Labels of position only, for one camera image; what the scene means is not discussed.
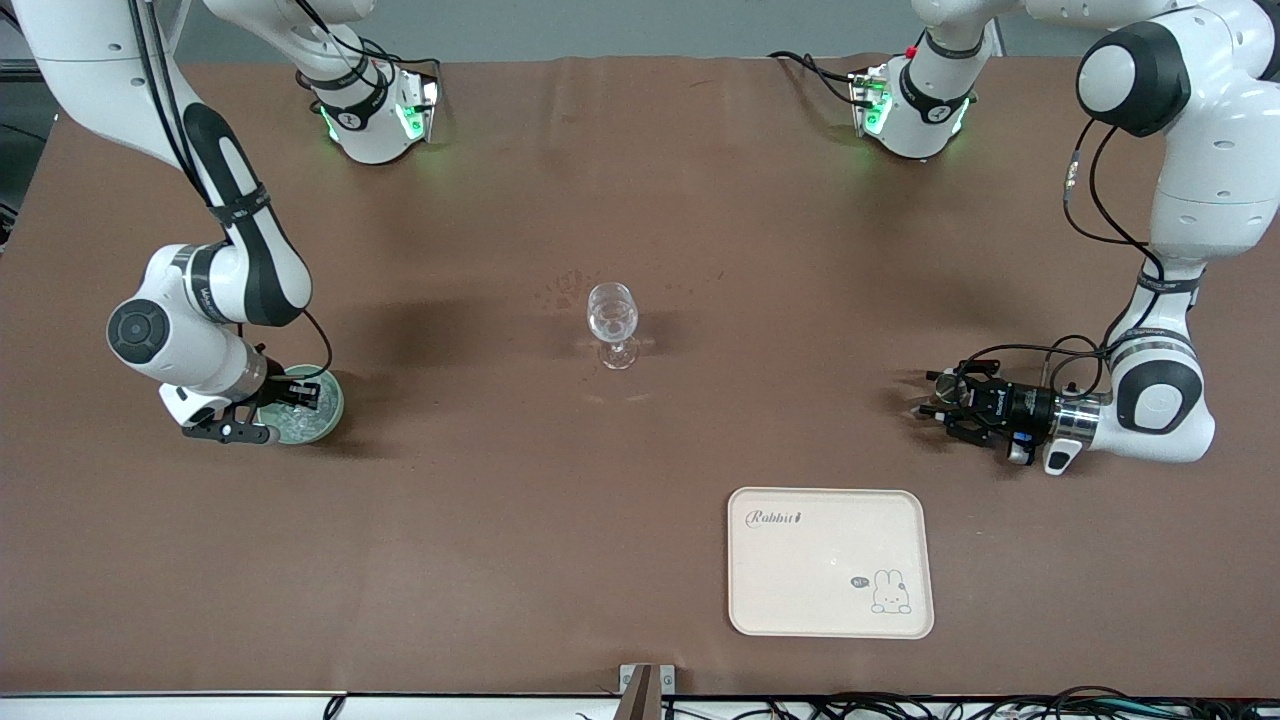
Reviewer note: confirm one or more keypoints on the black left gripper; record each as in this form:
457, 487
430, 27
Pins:
1012, 404

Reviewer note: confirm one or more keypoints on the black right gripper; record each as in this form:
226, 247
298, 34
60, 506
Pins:
284, 394

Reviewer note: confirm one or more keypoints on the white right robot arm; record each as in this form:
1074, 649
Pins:
180, 340

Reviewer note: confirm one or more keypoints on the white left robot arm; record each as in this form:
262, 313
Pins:
1215, 150

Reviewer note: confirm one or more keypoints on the pile of clear ice cubes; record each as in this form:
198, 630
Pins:
300, 426

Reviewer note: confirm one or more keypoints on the clear stemmed wine glass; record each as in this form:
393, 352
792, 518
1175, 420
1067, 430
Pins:
612, 318

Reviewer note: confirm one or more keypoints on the pale green ceramic bowl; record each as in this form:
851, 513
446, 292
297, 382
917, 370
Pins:
328, 420

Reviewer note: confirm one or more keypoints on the white rabbit print tray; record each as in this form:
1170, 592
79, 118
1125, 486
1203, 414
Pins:
820, 590

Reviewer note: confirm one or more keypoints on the brown table cover sheet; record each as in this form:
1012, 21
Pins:
640, 500

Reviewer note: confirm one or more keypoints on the white table edge rail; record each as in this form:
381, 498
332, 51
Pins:
150, 708

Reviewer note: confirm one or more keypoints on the grey metal bracket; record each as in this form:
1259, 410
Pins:
668, 680

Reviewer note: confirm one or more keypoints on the dark camera mount pole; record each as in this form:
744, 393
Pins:
640, 700

